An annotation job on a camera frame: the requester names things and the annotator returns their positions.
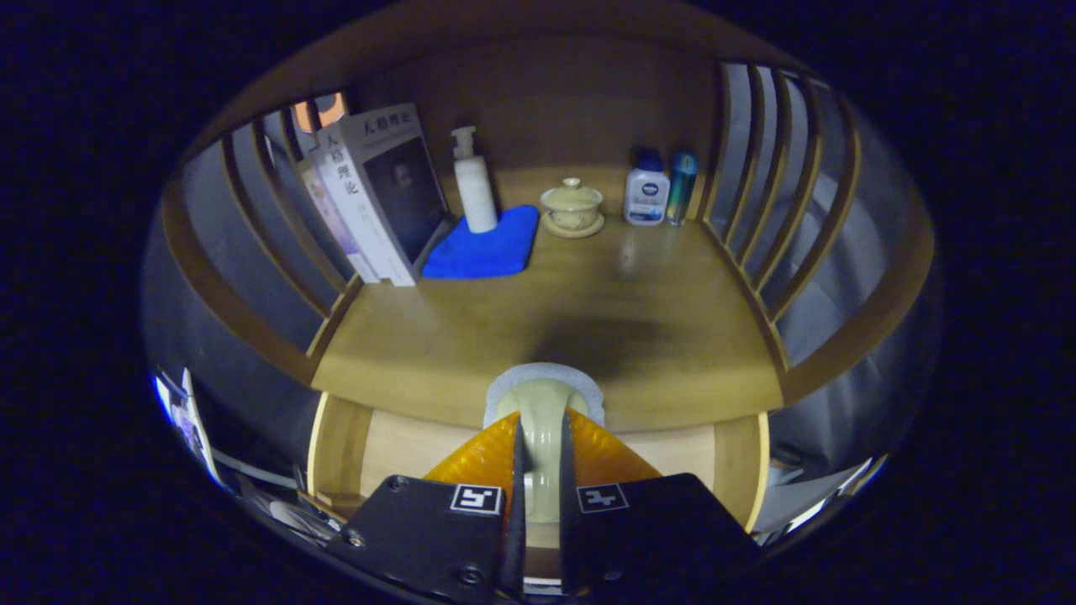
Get white lotion bottle blue cap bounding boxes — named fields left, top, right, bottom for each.
left=624, top=149, right=671, bottom=227

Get thin pale purple book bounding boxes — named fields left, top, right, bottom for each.
left=296, top=160, right=379, bottom=284

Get wooden cabinet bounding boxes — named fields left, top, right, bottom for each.
left=160, top=0, right=934, bottom=404

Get folded blue cloth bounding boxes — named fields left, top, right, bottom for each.
left=421, top=205, right=541, bottom=280

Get wooden drawer with black knob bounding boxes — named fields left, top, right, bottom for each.
left=307, top=391, right=770, bottom=581

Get white pump bottle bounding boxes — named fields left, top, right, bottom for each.
left=451, top=126, right=499, bottom=234

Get wooden countertop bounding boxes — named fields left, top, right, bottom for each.
left=311, top=166, right=787, bottom=434

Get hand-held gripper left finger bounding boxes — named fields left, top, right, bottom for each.
left=326, top=412, right=526, bottom=604

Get thick white book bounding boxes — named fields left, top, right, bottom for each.
left=315, top=103, right=451, bottom=287

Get white and blue device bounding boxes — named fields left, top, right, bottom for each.
left=154, top=368, right=221, bottom=484

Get beige lidded teacup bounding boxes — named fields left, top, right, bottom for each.
left=540, top=177, right=605, bottom=239

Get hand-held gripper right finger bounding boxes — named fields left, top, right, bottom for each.
left=559, top=409, right=762, bottom=599

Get teal spray can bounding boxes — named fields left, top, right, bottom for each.
left=666, top=151, right=699, bottom=226

